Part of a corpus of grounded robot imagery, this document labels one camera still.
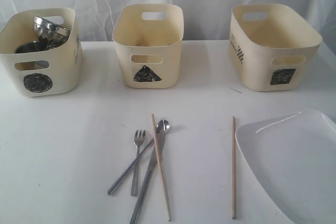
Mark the steel table knife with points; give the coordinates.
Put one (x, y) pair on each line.
(144, 188)

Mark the cream bin with triangle mark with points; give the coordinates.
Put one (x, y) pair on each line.
(148, 43)

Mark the stainless steel bowl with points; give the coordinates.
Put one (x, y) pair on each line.
(53, 34)

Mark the white rectangular plate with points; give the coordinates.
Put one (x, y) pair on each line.
(293, 158)

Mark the cream bin with circle mark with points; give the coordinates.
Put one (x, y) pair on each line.
(49, 72)

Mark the steel spoon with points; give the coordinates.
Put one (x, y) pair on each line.
(139, 138)

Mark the wooden chopstick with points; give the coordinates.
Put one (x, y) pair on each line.
(161, 167)
(233, 169)

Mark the cream bin with square mark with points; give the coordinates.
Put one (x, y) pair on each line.
(271, 46)

